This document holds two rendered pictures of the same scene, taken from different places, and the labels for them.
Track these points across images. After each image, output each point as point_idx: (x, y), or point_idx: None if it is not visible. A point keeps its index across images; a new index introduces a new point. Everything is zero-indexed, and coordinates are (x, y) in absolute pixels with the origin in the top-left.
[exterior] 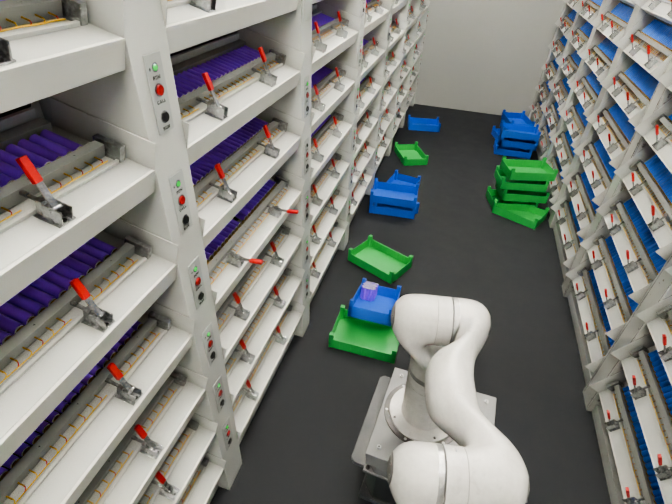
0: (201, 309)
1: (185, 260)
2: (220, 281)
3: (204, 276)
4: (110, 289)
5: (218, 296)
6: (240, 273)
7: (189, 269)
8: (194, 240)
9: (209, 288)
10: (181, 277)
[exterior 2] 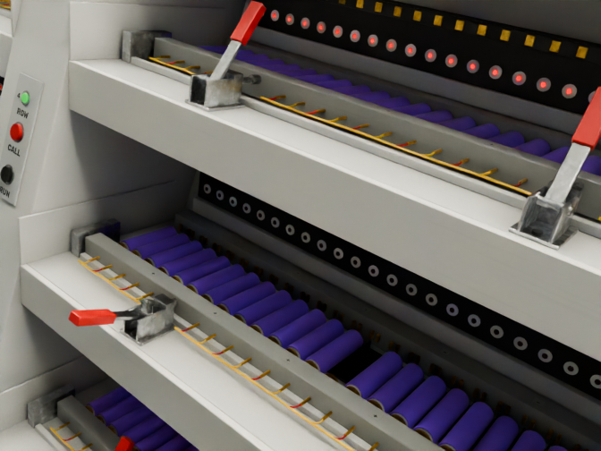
0: (0, 211)
1: (24, 54)
2: (91, 290)
3: (34, 152)
4: (2, 9)
5: (44, 276)
6: (105, 337)
7: (19, 80)
8: (54, 39)
9: (29, 199)
10: (6, 75)
